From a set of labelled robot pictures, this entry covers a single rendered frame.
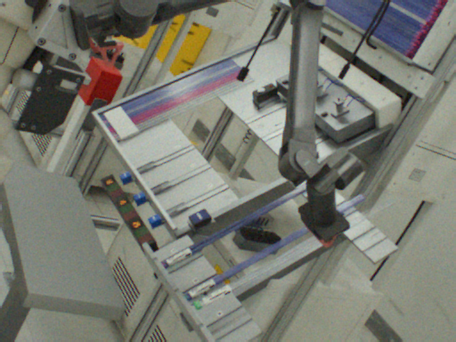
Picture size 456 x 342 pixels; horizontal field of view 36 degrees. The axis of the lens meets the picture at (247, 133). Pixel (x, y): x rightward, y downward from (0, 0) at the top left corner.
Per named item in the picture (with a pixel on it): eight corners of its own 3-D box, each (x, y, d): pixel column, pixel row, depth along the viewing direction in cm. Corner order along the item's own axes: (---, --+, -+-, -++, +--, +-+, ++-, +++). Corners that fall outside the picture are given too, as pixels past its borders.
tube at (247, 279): (197, 311, 138) (196, 307, 137) (193, 305, 139) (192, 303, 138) (394, 204, 156) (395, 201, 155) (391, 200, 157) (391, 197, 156)
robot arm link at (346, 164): (277, 167, 142) (291, 156, 134) (314, 134, 147) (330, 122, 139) (315, 212, 142) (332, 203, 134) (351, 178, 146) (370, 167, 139)
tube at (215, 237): (161, 271, 161) (160, 267, 160) (158, 267, 162) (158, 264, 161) (336, 175, 178) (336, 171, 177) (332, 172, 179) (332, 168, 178)
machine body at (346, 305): (156, 434, 219) (248, 278, 204) (85, 289, 270) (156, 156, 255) (297, 425, 260) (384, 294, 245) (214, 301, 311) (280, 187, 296)
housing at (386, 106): (380, 146, 207) (378, 109, 198) (293, 77, 243) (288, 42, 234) (402, 135, 209) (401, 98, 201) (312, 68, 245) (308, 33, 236)
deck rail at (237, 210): (182, 252, 185) (176, 236, 181) (178, 248, 186) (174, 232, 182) (395, 142, 206) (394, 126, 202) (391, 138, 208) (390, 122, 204)
